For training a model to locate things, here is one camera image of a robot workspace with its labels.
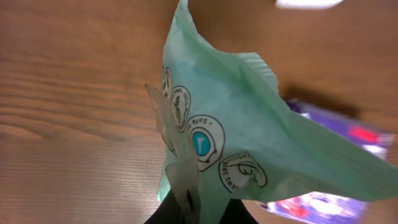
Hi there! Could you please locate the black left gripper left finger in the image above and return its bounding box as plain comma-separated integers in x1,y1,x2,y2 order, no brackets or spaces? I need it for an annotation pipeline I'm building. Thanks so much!
144,191,183,224

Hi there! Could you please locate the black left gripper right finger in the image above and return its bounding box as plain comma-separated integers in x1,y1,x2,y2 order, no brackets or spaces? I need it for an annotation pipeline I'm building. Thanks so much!
220,199,258,224

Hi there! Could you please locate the green wet wipes pack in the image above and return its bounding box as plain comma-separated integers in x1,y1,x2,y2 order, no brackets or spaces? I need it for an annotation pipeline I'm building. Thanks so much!
146,1,397,223

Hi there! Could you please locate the purple snack packet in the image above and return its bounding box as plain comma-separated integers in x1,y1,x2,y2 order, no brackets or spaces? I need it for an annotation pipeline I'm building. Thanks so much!
259,100,394,224

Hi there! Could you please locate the white barcode scanner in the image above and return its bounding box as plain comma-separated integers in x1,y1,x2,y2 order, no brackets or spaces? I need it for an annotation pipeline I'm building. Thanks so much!
275,0,343,10

